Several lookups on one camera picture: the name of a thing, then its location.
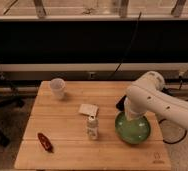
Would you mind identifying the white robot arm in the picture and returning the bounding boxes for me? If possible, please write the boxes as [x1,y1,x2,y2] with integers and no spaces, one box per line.
[124,71,188,130]

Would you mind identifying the small clear bottle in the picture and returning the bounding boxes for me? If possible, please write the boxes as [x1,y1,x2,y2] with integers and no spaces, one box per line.
[87,116,98,140]

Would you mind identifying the black rectangular phone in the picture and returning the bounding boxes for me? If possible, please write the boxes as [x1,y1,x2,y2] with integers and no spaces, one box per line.
[116,95,126,111]

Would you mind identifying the white plastic cup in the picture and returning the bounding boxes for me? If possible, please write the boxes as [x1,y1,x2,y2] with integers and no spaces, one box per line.
[49,78,65,100]

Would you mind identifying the red chili pepper toy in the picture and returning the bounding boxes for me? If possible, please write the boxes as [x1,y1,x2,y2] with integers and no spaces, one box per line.
[37,133,53,153]

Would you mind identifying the black hanging cable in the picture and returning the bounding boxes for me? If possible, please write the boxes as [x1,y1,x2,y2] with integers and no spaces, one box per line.
[107,11,143,81]

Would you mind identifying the black floor cable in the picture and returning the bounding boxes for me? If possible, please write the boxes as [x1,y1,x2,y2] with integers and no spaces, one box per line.
[158,98,188,145]

